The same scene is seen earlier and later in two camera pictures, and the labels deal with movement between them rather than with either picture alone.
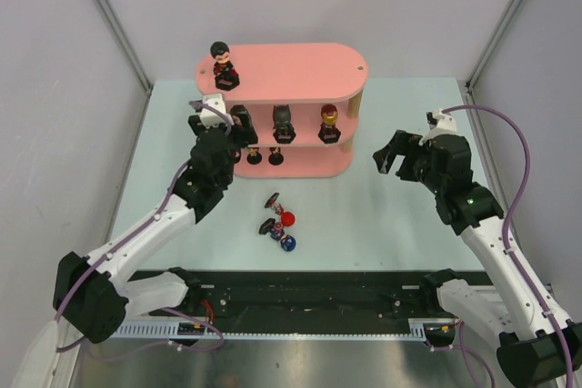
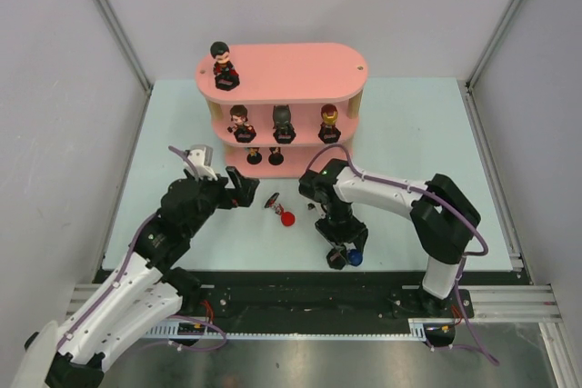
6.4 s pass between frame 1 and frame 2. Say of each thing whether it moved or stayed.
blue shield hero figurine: moved
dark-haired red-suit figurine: stayed
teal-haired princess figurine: stayed
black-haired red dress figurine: stayed
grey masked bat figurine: stayed
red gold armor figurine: stayed
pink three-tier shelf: stayed
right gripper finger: moved
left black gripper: moved
